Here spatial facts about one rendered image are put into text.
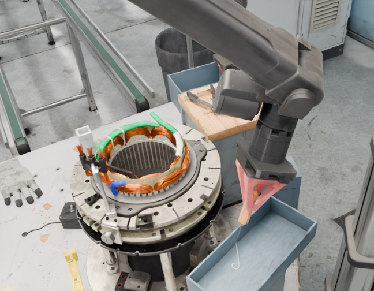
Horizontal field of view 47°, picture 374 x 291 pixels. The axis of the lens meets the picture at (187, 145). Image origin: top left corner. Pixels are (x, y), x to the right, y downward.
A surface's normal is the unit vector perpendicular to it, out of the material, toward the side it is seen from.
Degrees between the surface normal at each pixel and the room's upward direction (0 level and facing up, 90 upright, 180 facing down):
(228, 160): 90
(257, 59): 100
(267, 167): 22
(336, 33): 90
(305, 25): 90
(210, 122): 0
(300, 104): 108
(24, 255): 0
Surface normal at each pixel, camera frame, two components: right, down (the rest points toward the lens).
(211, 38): -0.17, 0.87
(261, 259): -0.07, -0.76
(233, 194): 0.38, 0.58
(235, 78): 0.08, -0.49
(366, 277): -0.17, 0.65
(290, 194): 0.13, 0.64
